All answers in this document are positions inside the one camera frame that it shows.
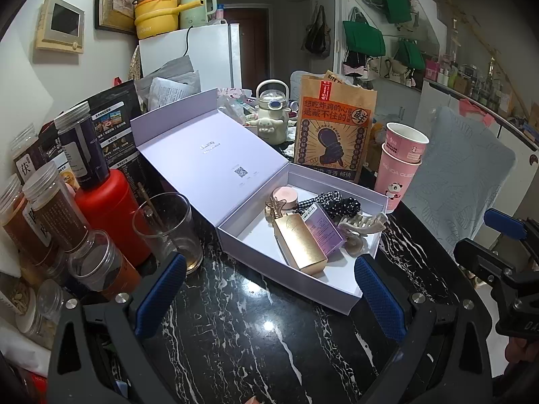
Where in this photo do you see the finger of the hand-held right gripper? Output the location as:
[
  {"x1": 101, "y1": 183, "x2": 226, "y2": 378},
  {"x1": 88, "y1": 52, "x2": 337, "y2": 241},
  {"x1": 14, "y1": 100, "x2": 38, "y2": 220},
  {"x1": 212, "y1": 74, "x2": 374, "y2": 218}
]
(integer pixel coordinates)
[
  {"x1": 454, "y1": 238, "x2": 539, "y2": 299},
  {"x1": 483, "y1": 208, "x2": 539, "y2": 262}
]

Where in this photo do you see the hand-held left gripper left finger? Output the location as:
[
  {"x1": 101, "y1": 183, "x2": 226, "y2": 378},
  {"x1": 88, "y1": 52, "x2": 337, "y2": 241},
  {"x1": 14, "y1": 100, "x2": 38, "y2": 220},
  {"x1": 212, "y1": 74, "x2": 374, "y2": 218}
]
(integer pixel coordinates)
[{"x1": 46, "y1": 251, "x2": 188, "y2": 404}]

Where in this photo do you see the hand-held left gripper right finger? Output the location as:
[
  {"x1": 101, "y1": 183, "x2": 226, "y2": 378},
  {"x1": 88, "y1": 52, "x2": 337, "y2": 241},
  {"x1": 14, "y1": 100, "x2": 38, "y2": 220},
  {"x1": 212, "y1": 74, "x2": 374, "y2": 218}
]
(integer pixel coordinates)
[{"x1": 354, "y1": 255, "x2": 493, "y2": 404}]

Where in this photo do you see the beige marbled hair claw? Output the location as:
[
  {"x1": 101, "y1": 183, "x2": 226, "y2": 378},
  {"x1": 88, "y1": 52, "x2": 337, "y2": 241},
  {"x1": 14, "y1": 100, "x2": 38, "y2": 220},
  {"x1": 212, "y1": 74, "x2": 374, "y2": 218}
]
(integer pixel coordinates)
[{"x1": 337, "y1": 212, "x2": 388, "y2": 257}]

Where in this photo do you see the small purple box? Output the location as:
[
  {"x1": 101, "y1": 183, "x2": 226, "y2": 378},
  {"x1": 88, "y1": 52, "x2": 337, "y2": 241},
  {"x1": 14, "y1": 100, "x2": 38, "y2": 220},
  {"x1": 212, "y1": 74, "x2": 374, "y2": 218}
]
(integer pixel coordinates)
[{"x1": 302, "y1": 204, "x2": 344, "y2": 257}]

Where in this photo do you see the gold rectangular box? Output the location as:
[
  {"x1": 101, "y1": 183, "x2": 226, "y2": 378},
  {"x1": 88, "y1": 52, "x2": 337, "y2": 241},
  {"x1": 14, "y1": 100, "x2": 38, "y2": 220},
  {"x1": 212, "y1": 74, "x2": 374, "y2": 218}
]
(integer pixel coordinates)
[{"x1": 273, "y1": 212, "x2": 328, "y2": 276}]

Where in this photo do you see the black polka dot scrunchie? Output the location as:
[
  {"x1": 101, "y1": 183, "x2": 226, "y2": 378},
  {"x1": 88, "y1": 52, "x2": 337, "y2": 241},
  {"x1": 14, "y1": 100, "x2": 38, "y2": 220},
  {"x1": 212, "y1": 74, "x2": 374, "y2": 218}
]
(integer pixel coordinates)
[{"x1": 326, "y1": 197, "x2": 363, "y2": 220}]

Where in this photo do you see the black white checkered scrunchie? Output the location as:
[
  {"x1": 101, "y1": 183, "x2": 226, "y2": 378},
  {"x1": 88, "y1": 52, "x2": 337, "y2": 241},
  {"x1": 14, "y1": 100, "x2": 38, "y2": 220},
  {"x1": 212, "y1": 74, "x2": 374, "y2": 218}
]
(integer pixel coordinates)
[{"x1": 295, "y1": 191, "x2": 344, "y2": 215}]

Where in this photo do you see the pink round jar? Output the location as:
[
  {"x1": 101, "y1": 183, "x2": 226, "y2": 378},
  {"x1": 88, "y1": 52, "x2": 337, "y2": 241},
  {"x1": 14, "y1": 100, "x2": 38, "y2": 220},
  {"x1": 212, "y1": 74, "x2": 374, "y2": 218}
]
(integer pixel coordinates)
[{"x1": 272, "y1": 186, "x2": 299, "y2": 211}]

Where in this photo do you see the lavender gift box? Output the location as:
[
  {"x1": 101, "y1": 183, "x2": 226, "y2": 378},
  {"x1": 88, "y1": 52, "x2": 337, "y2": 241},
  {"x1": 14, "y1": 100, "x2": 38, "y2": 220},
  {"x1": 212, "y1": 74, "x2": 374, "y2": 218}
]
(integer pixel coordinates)
[{"x1": 130, "y1": 88, "x2": 389, "y2": 315}]

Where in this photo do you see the clear drinking glass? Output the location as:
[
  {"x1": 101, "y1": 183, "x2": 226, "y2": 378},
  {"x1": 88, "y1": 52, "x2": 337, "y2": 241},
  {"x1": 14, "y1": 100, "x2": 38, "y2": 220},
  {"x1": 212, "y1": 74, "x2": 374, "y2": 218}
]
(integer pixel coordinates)
[{"x1": 132, "y1": 192, "x2": 203, "y2": 276}]

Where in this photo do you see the leaf-patterned chair cover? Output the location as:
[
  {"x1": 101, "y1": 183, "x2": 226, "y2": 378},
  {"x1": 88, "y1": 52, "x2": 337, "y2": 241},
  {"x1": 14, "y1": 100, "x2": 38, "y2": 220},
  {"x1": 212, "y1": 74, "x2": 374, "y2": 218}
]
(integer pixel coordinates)
[{"x1": 402, "y1": 106, "x2": 516, "y2": 257}]

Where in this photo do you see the wooden stirring stick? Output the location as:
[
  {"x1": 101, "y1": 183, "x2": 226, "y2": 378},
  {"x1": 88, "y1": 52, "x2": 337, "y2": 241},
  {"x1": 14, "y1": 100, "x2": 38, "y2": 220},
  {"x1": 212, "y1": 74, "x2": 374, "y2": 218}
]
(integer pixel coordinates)
[{"x1": 138, "y1": 182, "x2": 188, "y2": 262}]

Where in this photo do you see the red bottle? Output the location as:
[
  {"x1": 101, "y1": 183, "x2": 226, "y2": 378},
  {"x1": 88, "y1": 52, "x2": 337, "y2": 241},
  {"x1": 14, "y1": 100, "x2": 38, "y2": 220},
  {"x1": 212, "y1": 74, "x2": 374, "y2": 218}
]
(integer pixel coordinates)
[{"x1": 75, "y1": 168, "x2": 152, "y2": 268}]

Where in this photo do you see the pink paper cup panda print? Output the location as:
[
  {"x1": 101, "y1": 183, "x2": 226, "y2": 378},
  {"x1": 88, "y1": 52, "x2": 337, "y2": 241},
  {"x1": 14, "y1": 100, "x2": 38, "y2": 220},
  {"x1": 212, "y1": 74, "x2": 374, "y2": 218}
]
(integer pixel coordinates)
[{"x1": 374, "y1": 143, "x2": 423, "y2": 214}]

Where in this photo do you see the pink paper cup white label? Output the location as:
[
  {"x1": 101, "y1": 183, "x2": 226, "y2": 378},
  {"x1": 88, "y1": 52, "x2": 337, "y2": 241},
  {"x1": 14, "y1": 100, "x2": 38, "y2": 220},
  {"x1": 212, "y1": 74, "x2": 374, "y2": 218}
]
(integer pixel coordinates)
[{"x1": 385, "y1": 122, "x2": 429, "y2": 164}]

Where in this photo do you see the row of bottles and jars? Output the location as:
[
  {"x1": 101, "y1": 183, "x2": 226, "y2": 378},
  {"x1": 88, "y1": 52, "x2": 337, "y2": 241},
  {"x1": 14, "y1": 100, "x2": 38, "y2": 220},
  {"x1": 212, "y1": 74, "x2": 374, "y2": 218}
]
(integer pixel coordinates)
[{"x1": 425, "y1": 57, "x2": 539, "y2": 121}]

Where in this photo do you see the group of clear spice jars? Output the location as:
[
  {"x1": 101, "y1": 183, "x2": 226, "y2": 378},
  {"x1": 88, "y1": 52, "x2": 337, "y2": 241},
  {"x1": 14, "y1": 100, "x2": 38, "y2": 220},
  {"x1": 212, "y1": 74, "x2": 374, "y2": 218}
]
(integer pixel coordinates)
[{"x1": 0, "y1": 124, "x2": 141, "y2": 346}]

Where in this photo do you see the dark label jar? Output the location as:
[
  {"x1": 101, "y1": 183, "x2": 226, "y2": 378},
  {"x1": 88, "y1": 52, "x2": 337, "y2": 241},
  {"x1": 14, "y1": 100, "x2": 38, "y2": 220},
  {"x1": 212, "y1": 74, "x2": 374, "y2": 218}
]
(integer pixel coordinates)
[{"x1": 55, "y1": 102, "x2": 111, "y2": 190}]

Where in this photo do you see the brown paper snack bag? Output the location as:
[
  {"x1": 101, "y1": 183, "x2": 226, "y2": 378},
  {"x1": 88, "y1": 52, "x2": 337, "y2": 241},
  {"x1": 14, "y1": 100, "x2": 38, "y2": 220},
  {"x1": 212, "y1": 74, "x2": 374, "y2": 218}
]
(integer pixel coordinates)
[{"x1": 294, "y1": 71, "x2": 377, "y2": 183}]

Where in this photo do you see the black printed snack pouch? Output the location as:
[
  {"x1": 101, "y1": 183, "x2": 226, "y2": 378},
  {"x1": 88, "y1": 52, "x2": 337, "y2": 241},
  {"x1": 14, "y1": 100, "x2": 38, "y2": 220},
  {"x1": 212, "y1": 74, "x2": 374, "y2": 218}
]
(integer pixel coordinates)
[{"x1": 90, "y1": 79, "x2": 146, "y2": 177}]

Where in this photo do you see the row of canvas tote bags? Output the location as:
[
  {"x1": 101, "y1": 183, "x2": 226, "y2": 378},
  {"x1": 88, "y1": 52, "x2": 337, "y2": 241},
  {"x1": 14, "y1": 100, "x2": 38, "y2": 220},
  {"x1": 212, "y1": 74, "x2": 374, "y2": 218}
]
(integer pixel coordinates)
[{"x1": 343, "y1": 50, "x2": 426, "y2": 89}]

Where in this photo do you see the green tote bag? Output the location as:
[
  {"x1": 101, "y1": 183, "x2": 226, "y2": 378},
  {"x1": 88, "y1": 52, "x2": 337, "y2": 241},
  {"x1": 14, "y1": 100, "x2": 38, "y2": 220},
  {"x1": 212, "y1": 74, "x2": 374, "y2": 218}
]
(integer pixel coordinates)
[
  {"x1": 393, "y1": 39, "x2": 426, "y2": 71},
  {"x1": 377, "y1": 0, "x2": 412, "y2": 24},
  {"x1": 342, "y1": 20, "x2": 387, "y2": 57}
]

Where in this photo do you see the clear crumpled plastic bag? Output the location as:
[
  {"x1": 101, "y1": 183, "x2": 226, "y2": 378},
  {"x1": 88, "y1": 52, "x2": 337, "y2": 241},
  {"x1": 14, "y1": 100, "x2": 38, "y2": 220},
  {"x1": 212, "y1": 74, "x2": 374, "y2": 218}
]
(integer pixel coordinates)
[{"x1": 217, "y1": 93, "x2": 249, "y2": 125}]

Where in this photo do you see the cream cartoon water bottle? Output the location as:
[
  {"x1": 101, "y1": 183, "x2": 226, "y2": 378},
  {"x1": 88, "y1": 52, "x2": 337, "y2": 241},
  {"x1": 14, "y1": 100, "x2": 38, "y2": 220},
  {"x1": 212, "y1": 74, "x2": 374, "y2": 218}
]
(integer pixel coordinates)
[{"x1": 245, "y1": 80, "x2": 293, "y2": 141}]

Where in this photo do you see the grey plastic mailer bag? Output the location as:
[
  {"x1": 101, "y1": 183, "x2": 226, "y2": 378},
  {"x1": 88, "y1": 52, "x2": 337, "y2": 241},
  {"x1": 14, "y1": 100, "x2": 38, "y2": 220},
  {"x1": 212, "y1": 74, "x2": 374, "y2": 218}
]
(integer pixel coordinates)
[{"x1": 139, "y1": 58, "x2": 198, "y2": 89}]

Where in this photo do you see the woven straw fan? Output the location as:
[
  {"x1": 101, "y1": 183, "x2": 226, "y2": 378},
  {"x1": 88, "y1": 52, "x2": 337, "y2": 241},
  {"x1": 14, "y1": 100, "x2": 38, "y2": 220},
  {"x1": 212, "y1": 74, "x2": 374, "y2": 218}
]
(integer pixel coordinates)
[{"x1": 128, "y1": 46, "x2": 141, "y2": 82}]

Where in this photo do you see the white fridge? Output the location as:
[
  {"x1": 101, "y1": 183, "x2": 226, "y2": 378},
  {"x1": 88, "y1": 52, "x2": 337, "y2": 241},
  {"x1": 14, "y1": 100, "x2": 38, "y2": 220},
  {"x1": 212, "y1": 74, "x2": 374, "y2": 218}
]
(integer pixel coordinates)
[{"x1": 138, "y1": 23, "x2": 243, "y2": 93}]

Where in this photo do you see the dark hanging handbag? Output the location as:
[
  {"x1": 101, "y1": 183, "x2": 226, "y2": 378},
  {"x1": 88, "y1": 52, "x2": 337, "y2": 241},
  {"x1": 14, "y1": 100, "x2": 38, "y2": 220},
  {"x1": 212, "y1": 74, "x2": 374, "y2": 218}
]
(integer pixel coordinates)
[{"x1": 304, "y1": 5, "x2": 331, "y2": 55}]

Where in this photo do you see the brown entrance door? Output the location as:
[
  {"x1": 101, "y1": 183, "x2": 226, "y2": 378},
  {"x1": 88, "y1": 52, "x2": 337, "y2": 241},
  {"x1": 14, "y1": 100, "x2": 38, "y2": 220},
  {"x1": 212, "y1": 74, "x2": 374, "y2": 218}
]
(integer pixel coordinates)
[{"x1": 223, "y1": 8, "x2": 270, "y2": 78}]

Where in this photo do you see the yellow cooking pot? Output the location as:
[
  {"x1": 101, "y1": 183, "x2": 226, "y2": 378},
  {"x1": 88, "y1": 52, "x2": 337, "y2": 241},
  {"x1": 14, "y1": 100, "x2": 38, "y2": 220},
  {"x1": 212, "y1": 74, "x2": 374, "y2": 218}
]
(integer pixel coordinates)
[{"x1": 134, "y1": 0, "x2": 190, "y2": 39}]

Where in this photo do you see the light green electric kettle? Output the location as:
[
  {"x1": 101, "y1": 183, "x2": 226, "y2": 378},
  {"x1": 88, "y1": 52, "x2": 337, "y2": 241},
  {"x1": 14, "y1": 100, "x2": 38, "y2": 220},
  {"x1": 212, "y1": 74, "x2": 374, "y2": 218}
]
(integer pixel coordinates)
[{"x1": 180, "y1": 0, "x2": 217, "y2": 29}]

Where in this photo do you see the wall intercom panel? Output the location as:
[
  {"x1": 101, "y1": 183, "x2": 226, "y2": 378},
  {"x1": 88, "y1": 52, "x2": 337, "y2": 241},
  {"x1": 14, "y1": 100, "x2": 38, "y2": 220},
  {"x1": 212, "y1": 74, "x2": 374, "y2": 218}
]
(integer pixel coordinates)
[{"x1": 36, "y1": 0, "x2": 86, "y2": 55}]

